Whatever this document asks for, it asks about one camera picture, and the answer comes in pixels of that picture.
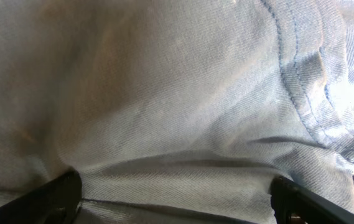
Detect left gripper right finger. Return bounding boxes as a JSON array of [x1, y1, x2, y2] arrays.
[[270, 176, 354, 224]]

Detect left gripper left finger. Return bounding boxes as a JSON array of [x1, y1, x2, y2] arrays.
[[0, 170, 82, 224]]

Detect light blue t-shirt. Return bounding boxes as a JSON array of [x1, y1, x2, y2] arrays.
[[0, 0, 354, 223]]

